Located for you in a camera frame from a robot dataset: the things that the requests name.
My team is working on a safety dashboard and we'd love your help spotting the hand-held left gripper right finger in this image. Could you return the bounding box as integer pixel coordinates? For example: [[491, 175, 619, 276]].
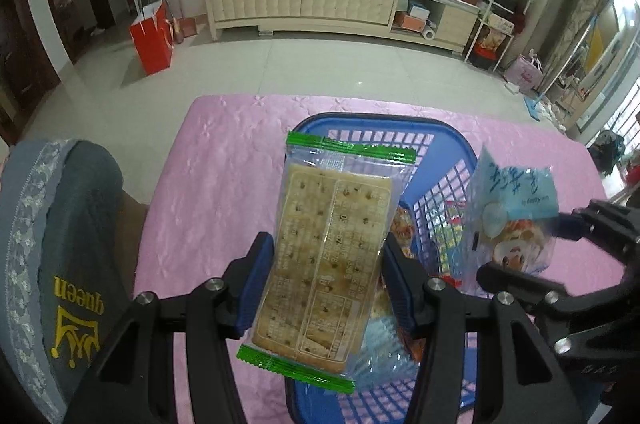
[[382, 235, 587, 424]]

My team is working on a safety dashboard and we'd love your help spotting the pink shopping bag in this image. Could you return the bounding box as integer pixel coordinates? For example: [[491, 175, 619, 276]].
[[504, 52, 545, 94]]

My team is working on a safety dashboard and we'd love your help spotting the blue plastic basket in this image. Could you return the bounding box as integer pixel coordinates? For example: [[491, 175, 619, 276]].
[[284, 113, 478, 424]]

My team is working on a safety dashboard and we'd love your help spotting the pink tablecloth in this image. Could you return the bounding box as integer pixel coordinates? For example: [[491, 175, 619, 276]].
[[132, 94, 616, 424]]

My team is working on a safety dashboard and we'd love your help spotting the grey embroidered chair cushion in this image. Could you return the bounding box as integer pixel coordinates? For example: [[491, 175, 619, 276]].
[[0, 138, 143, 410]]

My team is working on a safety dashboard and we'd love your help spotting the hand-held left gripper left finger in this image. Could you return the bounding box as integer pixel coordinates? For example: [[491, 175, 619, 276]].
[[62, 231, 277, 424]]

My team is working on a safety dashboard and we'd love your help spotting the white metal rack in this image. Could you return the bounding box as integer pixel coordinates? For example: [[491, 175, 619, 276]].
[[462, 0, 538, 72]]

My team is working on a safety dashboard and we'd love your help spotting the cream tv cabinet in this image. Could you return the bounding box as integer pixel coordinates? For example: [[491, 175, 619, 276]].
[[204, 0, 481, 58]]

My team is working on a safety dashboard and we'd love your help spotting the green-edged clear cracker packet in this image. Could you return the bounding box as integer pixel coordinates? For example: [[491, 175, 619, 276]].
[[236, 131, 418, 392]]

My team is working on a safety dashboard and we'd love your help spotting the red paper bag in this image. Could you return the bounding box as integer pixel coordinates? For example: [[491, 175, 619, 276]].
[[129, 2, 173, 76]]

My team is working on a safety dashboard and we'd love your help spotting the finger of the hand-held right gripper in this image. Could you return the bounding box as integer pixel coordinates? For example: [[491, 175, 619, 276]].
[[554, 198, 640, 264], [475, 261, 572, 319]]

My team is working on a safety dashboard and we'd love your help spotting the clear blue cartoon pastry packet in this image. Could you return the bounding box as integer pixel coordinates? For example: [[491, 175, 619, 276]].
[[460, 144, 561, 295]]

